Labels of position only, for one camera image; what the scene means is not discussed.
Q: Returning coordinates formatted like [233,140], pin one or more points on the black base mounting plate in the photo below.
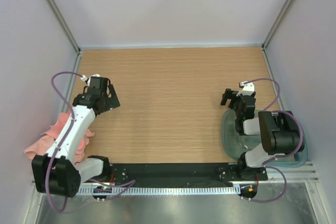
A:
[184,174]

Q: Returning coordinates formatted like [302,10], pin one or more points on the right aluminium frame post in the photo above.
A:
[279,19]

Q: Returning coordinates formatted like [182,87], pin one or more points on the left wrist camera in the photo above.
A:
[98,82]

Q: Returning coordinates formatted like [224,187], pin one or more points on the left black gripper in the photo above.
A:
[112,103]

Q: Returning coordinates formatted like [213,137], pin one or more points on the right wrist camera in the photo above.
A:
[247,88]

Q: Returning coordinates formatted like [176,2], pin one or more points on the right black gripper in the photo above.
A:
[229,94]

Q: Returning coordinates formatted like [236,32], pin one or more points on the slotted metal cable rail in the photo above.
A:
[94,190]

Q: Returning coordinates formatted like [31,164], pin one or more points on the plain pink towel pile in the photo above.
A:
[64,143]

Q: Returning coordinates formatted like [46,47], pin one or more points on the left aluminium frame post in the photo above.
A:
[60,19]

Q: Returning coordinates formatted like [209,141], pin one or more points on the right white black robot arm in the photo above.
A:
[255,138]

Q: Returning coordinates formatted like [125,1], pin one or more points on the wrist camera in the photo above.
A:
[98,82]
[247,88]

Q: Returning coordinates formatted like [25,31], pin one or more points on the aluminium frame post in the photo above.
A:
[60,19]
[279,19]

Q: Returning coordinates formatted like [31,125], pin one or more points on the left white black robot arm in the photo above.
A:
[56,171]

